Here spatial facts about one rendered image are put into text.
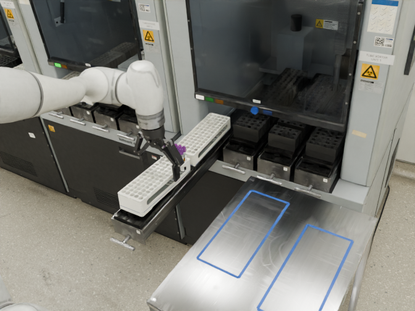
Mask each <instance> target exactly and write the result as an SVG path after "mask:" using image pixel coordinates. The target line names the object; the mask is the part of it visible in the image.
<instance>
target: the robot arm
mask: <svg viewBox="0 0 415 311"><path fill-rule="evenodd" d="M84 97H86V98H87V100H89V101H91V102H100V103H104V104H112V103H113V104H125V105H127V106H129V107H131V108H132V109H135V113H136V117H137V120H138V125H139V127H140V128H141V131H139V132H138V133H137V134H136V137H137V139H136V143H135V147H134V150H133V151H134V153H138V155H139V157H140V161H141V164H142V167H143V171H145V170H147V169H148V168H149V162H148V156H147V152H145V150H146V149H147V148H148V147H149V146H151V147H153V148H156V149H158V150H160V151H161V152H163V153H164V155H165V156H166V157H167V158H168V159H169V160H170V162H171V163H172V165H173V166H172V173H173V177H174V182H177V180H178V179H179V178H180V167H181V166H182V165H183V164H184V163H185V162H184V160H183V159H182V157H181V155H180V153H179V151H178V150H177V148H176V146H175V144H174V140H173V139H172V138H171V139H166V138H165V136H164V135H165V128H164V124H165V121H166V119H165V115H164V107H163V102H164V92H163V87H162V82H161V78H160V76H159V72H158V71H157V68H156V66H155V65H154V64H153V63H152V62H150V61H147V60H138V61H135V62H133V63H131V64H130V66H129V68H128V70H127V72H123V71H121V70H116V69H113V68H107V67H92V68H88V69H86V70H84V71H83V72H82V73H81V74H80V76H79V77H73V78H71V79H69V80H61V79H57V78H51V77H47V76H44V75H40V74H37V73H33V72H29V71H25V70H17V69H14V68H9V67H0V123H10V122H16V121H19V120H23V119H27V118H33V117H36V116H38V115H41V114H45V113H47V112H50V111H54V110H57V109H61V108H65V107H69V106H72V105H75V104H77V103H79V102H80V101H81V100H82V99H83V98H84ZM143 138H144V139H145V140H146V141H147V142H146V143H145V145H144V146H143V147H142V148H141V149H140V147H141V144H142V141H143ZM163 145H164V146H165V147H164V148H162V147H163ZM0 311H49V310H48V309H46V308H44V307H42V306H40V305H38V304H33V303H29V302H21V303H17V304H16V303H14V302H13V301H12V298H11V296H10V294H9V292H8V290H7V288H6V286H5V284H4V282H3V280H2V277H1V275H0Z"/></svg>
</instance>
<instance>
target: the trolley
mask: <svg viewBox="0 0 415 311"><path fill-rule="evenodd" d="M377 222H378V218H375V217H372V216H370V215H366V214H363V213H361V212H357V211H355V210H351V209H348V208H346V207H342V206H340V205H336V204H333V203H331V202H328V201H325V200H322V199H319V198H316V197H313V196H310V195H307V194H304V193H301V192H298V191H295V190H292V189H289V188H286V187H283V186H280V185H277V184H274V183H271V182H268V181H265V180H262V179H259V178H256V177H253V176H250V177H249V178H248V180H247V181H246V182H245V183H244V185H243V186H242V187H241V188H240V189H239V190H238V192H237V193H236V194H235V195H234V196H233V197H232V199H231V200H230V201H229V203H228V204H227V205H226V206H225V207H224V209H223V210H222V211H221V212H220V214H219V215H218V216H217V217H216V218H215V219H214V221H213V222H212V223H211V224H210V225H209V226H208V228H207V229H206V230H205V232H204V233H203V234H202V235H201V236H200V237H199V239H198V240H197V241H196V242H195V243H194V245H193V246H192V247H191V248H190V250H189V251H188V252H187V253H186V254H185V255H184V257H183V258H182V259H181V261H179V263H178V264H177V265H176V266H175V268H174V269H173V270H172V271H171V272H170V273H169V275H168V276H167V277H166V279H165V280H164V281H163V282H162V283H161V284H160V286H159V287H158V288H157V289H156V290H155V291H154V293H153V294H152V295H151V297H150V298H149V299H148V300H147V301H146V303H147V306H149V309H150V311H339V310H340V308H341V306H342V303H343V301H344V299H345V296H346V294H347V292H348V290H349V287H350V285H351V282H352V280H353V278H354V275H355V278H354V283H353V288H352V292H351V297H350V303H349V306H348V311H356V306H357V303H358V298H359V293H360V290H361V285H362V282H363V277H364V272H365V269H366V264H367V260H368V256H369V251H370V248H371V243H372V239H373V235H374V230H375V227H376V224H377Z"/></svg>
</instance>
